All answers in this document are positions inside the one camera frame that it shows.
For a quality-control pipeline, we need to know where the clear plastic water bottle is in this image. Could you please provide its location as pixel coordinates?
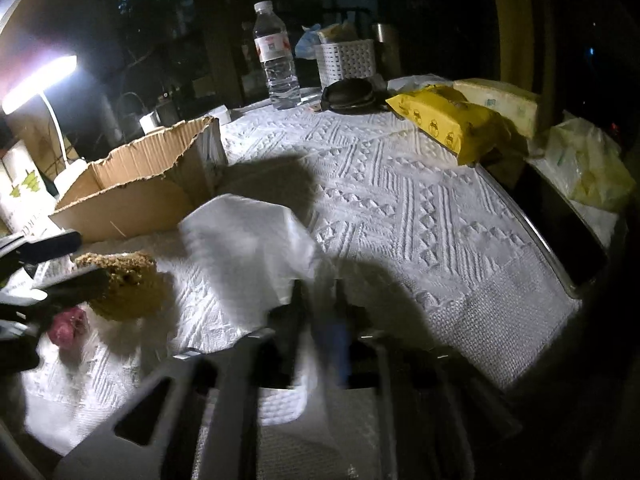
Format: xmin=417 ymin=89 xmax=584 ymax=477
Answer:
xmin=252 ymin=1 xmax=302 ymax=111

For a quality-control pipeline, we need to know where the metal flask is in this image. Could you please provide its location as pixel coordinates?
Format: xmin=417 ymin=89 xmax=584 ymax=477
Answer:
xmin=371 ymin=22 xmax=402 ymax=79

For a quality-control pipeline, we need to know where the yellow brown sponge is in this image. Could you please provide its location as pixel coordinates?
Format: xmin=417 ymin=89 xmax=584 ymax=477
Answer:
xmin=74 ymin=251 xmax=173 ymax=322

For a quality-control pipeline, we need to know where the yellow wet wipes packet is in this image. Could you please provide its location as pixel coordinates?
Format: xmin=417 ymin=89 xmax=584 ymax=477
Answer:
xmin=385 ymin=85 xmax=512 ymax=166

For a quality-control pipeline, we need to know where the blue plastic bag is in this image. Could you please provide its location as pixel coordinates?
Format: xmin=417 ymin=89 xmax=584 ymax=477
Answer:
xmin=294 ymin=23 xmax=323 ymax=60

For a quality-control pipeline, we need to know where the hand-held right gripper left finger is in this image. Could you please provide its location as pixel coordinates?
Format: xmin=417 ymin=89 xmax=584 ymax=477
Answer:
xmin=54 ymin=279 xmax=307 ymax=480

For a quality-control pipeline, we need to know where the white desk lamp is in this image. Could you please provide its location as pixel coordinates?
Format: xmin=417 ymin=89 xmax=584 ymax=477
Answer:
xmin=1 ymin=54 xmax=90 ymax=198

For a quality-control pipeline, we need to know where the pink soft ball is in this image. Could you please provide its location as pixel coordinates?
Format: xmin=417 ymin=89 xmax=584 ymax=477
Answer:
xmin=46 ymin=306 xmax=92 ymax=349

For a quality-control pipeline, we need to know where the white paper tissue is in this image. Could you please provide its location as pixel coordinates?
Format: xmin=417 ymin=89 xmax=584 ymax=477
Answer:
xmin=178 ymin=192 xmax=323 ymax=348

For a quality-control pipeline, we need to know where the white woven plastic basket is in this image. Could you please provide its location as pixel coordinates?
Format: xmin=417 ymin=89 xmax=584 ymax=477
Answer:
xmin=313 ymin=38 xmax=377 ymax=90

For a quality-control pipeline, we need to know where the pale tissue pack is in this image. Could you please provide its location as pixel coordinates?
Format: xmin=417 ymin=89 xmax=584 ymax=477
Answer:
xmin=452 ymin=78 xmax=542 ymax=139

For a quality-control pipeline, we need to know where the white printed carton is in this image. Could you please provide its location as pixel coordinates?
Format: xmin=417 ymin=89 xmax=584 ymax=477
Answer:
xmin=0 ymin=139 xmax=58 ymax=237

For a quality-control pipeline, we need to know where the black pouch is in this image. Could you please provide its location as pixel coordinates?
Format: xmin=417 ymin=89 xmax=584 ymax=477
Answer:
xmin=320 ymin=78 xmax=390 ymax=112

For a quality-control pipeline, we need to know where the yellowish plastic bag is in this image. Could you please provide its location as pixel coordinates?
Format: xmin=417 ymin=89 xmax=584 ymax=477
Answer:
xmin=544 ymin=119 xmax=637 ymax=213

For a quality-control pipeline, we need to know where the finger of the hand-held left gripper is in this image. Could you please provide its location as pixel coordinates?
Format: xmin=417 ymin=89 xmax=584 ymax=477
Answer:
xmin=27 ymin=266 xmax=110 ymax=311
xmin=0 ymin=229 xmax=82 ymax=267

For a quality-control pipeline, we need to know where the torn cardboard box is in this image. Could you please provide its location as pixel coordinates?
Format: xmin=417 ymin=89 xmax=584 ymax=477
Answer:
xmin=49 ymin=115 xmax=229 ymax=245

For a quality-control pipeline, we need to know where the white textured tablecloth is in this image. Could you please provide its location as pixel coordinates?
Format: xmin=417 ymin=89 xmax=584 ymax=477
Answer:
xmin=20 ymin=74 xmax=583 ymax=456

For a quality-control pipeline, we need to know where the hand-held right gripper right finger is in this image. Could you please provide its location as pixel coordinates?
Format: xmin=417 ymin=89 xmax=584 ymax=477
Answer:
xmin=312 ymin=279 xmax=523 ymax=480

